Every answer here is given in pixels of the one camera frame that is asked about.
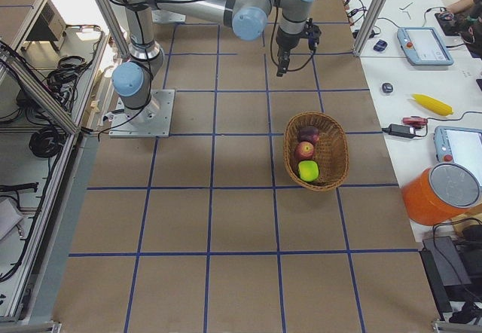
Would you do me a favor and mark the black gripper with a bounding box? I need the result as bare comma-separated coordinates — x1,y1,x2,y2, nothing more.
276,27,304,77

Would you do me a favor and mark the dark red apple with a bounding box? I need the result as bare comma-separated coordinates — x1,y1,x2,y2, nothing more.
297,126,320,145

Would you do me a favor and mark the red yellow striped apple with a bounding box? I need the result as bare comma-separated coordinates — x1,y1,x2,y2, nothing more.
294,141,315,161

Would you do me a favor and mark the green apple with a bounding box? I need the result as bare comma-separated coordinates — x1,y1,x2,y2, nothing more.
297,160,319,182

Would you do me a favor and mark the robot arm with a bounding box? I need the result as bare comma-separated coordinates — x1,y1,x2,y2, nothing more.
96,0,319,127

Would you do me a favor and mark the woven wicker basket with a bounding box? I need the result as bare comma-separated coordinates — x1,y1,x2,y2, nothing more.
283,112,349,191

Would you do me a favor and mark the dark grey computer mouse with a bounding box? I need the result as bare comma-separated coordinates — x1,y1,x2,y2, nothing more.
381,82,394,94

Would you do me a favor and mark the black power adapter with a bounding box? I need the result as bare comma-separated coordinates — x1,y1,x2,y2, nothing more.
387,124,416,139

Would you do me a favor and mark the teach pendant tablet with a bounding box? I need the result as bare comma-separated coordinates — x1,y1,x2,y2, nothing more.
397,27,453,66
433,126,481,171

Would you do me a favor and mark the red small device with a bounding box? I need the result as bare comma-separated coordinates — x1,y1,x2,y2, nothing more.
402,116,428,129

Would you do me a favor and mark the yellow toy corn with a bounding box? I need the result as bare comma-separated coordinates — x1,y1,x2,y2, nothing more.
411,93,453,117

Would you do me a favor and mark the orange cylinder container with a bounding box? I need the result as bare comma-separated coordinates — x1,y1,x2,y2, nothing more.
401,163,481,226

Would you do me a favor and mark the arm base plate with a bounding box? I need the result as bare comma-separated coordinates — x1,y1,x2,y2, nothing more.
108,90,175,138

